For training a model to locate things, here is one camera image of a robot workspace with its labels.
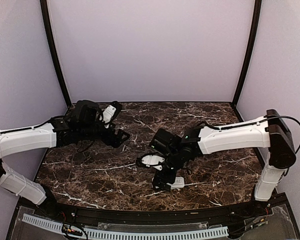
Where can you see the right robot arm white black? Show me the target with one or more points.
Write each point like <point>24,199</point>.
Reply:
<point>269,131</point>

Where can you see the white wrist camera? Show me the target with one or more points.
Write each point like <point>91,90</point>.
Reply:
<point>110,113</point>
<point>150,160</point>

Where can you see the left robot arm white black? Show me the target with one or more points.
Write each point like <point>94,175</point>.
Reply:
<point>86,121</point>

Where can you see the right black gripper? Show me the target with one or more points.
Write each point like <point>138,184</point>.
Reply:
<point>170,178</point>

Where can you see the black front rail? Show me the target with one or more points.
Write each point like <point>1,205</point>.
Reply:
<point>228,214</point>

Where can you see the black frame post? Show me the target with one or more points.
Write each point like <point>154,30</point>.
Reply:
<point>248,52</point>
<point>53,52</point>

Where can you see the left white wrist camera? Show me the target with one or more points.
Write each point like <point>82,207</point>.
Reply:
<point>110,113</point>

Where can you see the white remote control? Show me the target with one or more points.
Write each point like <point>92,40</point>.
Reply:
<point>179,183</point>

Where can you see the white slotted cable duct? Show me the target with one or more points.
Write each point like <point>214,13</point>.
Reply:
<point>89,233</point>

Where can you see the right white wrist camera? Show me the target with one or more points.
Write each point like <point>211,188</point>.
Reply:
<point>150,160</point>

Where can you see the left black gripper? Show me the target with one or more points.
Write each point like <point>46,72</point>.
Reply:
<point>117,142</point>

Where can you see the left black frame post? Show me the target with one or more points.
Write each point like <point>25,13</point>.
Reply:
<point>53,52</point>

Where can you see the right black frame post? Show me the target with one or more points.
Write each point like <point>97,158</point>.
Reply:
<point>248,52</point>

